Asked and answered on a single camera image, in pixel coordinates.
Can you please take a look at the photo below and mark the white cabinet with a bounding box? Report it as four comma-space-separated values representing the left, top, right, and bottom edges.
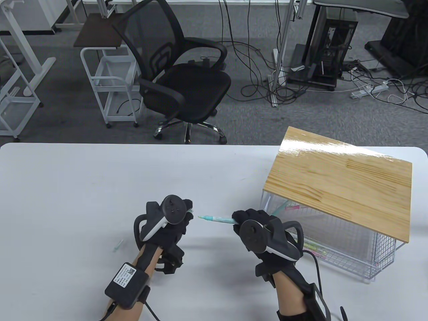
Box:
13, 0, 84, 34

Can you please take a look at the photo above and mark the black glove cable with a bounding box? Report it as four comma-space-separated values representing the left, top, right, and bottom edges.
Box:
303, 251, 324, 291
99, 300, 160, 321

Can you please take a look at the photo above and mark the person's left forearm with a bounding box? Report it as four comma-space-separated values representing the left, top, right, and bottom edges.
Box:
106, 244, 164, 321

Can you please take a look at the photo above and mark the black mesh office chair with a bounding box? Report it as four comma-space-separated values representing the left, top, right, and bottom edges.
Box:
111, 0, 232, 145

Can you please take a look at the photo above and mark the person's right hand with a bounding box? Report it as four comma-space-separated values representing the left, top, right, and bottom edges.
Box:
232, 209, 303, 275

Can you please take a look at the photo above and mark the black stand base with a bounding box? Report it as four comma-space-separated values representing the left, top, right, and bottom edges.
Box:
364, 0, 428, 79

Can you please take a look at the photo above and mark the white power strip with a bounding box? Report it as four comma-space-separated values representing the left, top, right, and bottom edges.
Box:
350, 84, 389, 99

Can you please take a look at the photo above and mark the black computer tower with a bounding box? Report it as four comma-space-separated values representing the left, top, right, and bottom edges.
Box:
287, 6, 359, 92

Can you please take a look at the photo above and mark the person's left hand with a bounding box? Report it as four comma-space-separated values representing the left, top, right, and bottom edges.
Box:
139, 199, 194, 259

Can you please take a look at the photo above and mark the white wire basket wooden top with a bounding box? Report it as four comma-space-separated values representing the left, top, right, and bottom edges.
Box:
256, 126, 413, 284

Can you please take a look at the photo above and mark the white standing desk leg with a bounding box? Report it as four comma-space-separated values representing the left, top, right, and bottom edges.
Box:
0, 0, 57, 97

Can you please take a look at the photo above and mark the grey desk top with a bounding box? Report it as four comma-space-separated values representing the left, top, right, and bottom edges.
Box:
313, 0, 410, 19

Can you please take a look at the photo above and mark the tangle of black floor cables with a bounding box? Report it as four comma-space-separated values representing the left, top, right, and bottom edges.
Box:
219, 0, 428, 112

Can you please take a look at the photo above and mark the aluminium frame leg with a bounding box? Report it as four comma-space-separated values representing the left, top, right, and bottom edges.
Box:
269, 0, 300, 108

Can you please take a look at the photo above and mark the person's right forearm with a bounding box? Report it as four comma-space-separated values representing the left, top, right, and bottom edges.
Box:
275, 267, 332, 321

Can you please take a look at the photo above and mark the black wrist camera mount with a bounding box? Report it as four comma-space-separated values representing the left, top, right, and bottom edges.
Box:
155, 247, 185, 275
255, 261, 278, 289

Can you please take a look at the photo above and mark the black wrist-worn box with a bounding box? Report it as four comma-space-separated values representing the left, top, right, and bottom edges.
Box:
305, 283, 332, 321
104, 262, 151, 310

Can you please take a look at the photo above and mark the grey black hand tracker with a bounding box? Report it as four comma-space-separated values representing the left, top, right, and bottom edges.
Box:
239, 219, 305, 262
133, 194, 188, 250

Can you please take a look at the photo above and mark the white cart with brown top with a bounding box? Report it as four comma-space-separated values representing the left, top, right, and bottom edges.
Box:
74, 13, 141, 129

